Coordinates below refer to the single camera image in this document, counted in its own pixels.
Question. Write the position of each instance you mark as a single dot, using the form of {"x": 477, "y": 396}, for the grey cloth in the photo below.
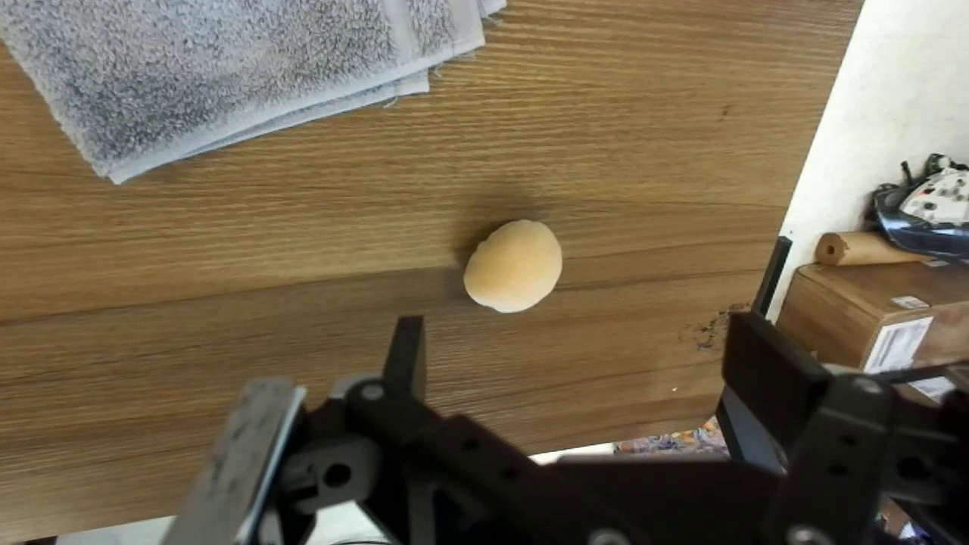
{"x": 221, "y": 70}

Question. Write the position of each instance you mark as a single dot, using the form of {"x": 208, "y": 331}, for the cardboard box with white label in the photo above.
{"x": 857, "y": 313}

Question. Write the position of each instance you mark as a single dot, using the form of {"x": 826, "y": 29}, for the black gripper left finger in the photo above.
{"x": 237, "y": 464}

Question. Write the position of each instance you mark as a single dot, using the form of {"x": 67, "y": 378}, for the black slanted metal pole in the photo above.
{"x": 773, "y": 277}

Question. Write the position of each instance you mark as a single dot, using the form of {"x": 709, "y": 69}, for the beige egg-shaped plush toy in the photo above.
{"x": 514, "y": 264}

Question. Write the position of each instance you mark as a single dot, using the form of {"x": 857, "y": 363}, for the brown cardboard tube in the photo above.
{"x": 866, "y": 250}

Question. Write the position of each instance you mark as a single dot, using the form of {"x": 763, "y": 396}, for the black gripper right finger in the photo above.
{"x": 766, "y": 396}

